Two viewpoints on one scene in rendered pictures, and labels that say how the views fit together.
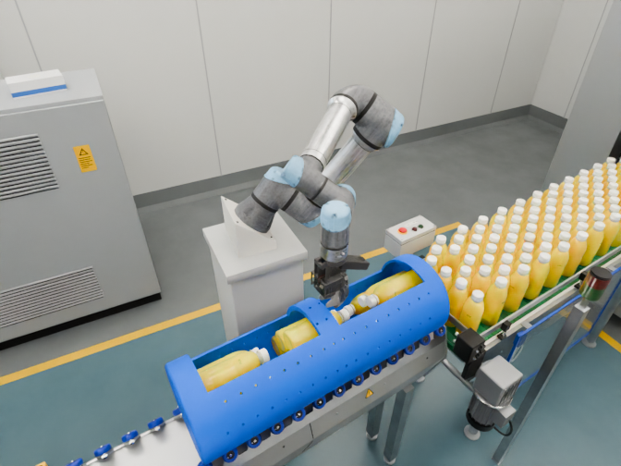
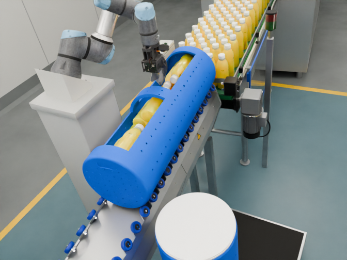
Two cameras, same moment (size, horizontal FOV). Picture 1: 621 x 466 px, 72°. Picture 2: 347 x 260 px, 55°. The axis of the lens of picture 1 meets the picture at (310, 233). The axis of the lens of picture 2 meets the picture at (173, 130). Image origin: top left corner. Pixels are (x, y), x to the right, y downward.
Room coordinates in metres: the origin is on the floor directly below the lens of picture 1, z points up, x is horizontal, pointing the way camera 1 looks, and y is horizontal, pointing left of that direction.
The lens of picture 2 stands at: (-0.26, 0.54, 2.00)
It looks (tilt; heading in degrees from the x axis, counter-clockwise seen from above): 39 degrees down; 331
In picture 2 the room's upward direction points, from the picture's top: 11 degrees counter-clockwise
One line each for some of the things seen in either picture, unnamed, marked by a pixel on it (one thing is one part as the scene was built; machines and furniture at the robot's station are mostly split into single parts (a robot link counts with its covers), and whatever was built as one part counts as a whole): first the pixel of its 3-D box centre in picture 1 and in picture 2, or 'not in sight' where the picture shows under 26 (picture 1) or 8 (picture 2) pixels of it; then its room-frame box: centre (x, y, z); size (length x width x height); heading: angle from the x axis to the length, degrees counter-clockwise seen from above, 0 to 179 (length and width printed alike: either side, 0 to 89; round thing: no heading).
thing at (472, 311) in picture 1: (470, 315); (222, 71); (1.06, -0.59, 1.00); 0.07 x 0.07 x 0.19
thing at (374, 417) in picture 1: (377, 401); (192, 168); (1.13, -0.32, 0.31); 0.06 x 0.06 x 0.63; 32
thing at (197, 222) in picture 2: not in sight; (194, 224); (0.32, 0.20, 1.03); 0.28 x 0.28 x 0.01
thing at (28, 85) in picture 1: (36, 83); not in sight; (2.14, 1.37, 1.48); 0.24 x 0.12 x 0.08; 125
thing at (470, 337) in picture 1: (468, 346); (230, 86); (0.96, -0.56, 0.95); 0.10 x 0.07 x 0.10; 32
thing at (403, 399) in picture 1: (396, 425); (210, 172); (1.01, -0.39, 0.31); 0.06 x 0.06 x 0.63; 32
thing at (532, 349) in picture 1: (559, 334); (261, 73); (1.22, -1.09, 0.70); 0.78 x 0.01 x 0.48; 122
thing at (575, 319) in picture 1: (531, 397); (267, 111); (1.01, -0.93, 0.55); 0.04 x 0.04 x 1.10; 32
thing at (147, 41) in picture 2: (334, 249); (150, 37); (0.88, -0.06, 1.46); 0.08 x 0.08 x 0.05
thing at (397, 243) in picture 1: (409, 237); (161, 53); (1.46, -0.43, 1.05); 0.20 x 0.10 x 0.10; 122
